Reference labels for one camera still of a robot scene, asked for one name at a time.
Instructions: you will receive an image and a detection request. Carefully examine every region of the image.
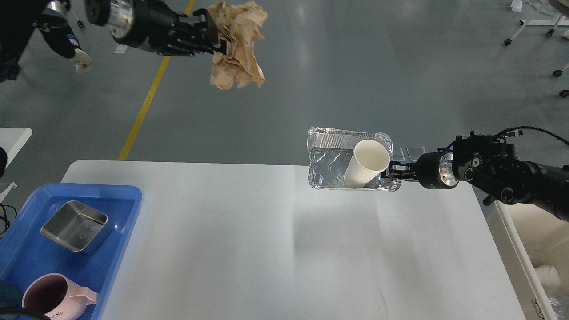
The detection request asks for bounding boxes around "white paper cup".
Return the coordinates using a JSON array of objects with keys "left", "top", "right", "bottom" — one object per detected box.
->
[{"left": 344, "top": 140, "right": 390, "bottom": 188}]

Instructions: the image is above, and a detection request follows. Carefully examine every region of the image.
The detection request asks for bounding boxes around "brown paper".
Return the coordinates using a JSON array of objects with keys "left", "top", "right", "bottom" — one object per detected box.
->
[{"left": 207, "top": 1, "right": 268, "bottom": 90}]

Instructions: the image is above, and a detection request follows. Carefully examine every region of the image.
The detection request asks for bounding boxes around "aluminium foil tray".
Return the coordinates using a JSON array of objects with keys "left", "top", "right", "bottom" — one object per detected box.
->
[{"left": 307, "top": 127, "right": 393, "bottom": 190}]

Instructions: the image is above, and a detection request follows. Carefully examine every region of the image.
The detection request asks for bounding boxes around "clear floor plate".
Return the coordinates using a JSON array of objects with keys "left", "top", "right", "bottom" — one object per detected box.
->
[
  {"left": 393, "top": 146, "right": 406, "bottom": 163},
  {"left": 405, "top": 146, "right": 426, "bottom": 162}
]

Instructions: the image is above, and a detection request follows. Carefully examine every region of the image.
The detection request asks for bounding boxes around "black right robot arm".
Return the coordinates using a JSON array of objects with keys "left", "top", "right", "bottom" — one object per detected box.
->
[{"left": 380, "top": 126, "right": 569, "bottom": 221}]

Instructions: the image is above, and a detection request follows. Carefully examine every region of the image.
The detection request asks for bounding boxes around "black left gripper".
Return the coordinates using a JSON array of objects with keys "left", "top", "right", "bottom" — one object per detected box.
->
[{"left": 108, "top": 0, "right": 221, "bottom": 57}]

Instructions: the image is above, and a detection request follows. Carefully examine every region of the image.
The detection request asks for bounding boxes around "black cable bundle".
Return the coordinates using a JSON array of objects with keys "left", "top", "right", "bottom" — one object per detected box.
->
[{"left": 0, "top": 202, "right": 18, "bottom": 238}]

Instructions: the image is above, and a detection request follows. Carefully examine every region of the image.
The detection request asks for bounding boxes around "blue plastic tray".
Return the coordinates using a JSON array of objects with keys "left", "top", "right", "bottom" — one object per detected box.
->
[{"left": 0, "top": 183, "right": 143, "bottom": 320}]

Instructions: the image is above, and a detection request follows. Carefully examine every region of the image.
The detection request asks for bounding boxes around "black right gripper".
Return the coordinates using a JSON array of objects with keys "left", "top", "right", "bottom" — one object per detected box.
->
[{"left": 382, "top": 152, "right": 459, "bottom": 190}]

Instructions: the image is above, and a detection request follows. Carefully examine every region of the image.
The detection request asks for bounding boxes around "square steel container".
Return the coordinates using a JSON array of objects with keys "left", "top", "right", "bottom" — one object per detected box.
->
[{"left": 40, "top": 200, "right": 112, "bottom": 255}]

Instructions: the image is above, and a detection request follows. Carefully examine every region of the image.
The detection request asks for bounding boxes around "white rolling frame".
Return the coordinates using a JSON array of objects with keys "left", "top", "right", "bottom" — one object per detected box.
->
[{"left": 503, "top": 0, "right": 569, "bottom": 46}]

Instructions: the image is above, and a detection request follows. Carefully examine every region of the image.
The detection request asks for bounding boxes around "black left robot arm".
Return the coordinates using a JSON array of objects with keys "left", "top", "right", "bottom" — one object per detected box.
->
[{"left": 21, "top": 0, "right": 226, "bottom": 57}]

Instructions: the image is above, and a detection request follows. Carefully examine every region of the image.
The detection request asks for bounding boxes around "white cup in bin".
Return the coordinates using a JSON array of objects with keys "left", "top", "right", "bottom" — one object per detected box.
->
[{"left": 534, "top": 265, "right": 561, "bottom": 289}]

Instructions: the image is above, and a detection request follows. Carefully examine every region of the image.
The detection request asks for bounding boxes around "seated person in black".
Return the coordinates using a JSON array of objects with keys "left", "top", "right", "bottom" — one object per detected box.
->
[{"left": 0, "top": 0, "right": 92, "bottom": 82}]

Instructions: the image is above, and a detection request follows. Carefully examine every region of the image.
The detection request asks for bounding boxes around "pink mug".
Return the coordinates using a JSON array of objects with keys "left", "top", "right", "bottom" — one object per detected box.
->
[{"left": 21, "top": 273, "right": 99, "bottom": 320}]

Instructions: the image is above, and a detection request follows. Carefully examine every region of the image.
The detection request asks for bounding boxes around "white plastic bin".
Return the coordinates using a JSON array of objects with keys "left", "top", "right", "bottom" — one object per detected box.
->
[{"left": 482, "top": 202, "right": 569, "bottom": 320}]

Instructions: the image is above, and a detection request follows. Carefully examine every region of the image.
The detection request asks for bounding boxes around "black chair caster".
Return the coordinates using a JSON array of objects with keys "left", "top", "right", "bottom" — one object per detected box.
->
[{"left": 553, "top": 62, "right": 569, "bottom": 99}]

